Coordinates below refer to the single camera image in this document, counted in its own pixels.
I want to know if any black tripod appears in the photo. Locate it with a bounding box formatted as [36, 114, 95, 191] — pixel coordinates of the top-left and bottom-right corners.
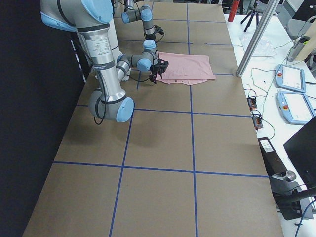
[240, 0, 259, 32]

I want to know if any red cylinder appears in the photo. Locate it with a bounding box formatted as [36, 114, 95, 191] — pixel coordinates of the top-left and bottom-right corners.
[228, 0, 240, 22]

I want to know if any black monitor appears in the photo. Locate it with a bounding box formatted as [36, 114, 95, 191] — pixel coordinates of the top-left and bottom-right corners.
[283, 118, 316, 188]

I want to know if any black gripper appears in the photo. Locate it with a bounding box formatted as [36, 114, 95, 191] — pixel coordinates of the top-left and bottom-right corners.
[149, 59, 169, 84]
[145, 34, 156, 41]

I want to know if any upper teach pendant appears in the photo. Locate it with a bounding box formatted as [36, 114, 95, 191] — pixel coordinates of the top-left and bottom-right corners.
[275, 64, 306, 93]

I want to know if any aluminium frame post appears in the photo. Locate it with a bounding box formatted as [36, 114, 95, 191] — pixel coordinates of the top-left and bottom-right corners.
[236, 0, 279, 77]

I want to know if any upper orange circuit board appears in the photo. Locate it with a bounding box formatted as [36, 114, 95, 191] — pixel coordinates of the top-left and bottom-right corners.
[247, 97, 257, 110]

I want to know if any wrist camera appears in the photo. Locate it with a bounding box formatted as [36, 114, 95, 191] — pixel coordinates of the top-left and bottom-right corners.
[154, 25, 164, 35]

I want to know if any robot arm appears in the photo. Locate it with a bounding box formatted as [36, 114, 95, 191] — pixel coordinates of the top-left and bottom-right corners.
[121, 0, 156, 40]
[40, 0, 168, 122]

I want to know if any black box with label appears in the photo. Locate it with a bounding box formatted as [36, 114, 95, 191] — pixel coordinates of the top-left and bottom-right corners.
[258, 137, 287, 176]

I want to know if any pink Snoopy t-shirt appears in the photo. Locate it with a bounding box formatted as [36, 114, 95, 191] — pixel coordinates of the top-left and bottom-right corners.
[156, 52, 216, 85]

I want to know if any clear plastic sheet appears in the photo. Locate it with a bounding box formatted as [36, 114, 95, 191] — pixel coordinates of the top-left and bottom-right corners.
[240, 34, 277, 57]

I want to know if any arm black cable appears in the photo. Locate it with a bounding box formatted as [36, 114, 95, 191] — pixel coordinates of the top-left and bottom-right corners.
[70, 37, 158, 125]

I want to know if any metal cylinder knob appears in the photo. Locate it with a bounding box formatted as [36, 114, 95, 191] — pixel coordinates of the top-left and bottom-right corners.
[284, 170, 297, 182]

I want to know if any lower teach pendant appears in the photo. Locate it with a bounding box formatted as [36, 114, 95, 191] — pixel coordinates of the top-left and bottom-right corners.
[276, 92, 316, 125]

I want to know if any teach pendant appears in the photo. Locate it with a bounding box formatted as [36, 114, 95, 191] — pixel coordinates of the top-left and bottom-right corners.
[275, 64, 306, 93]
[276, 92, 316, 125]

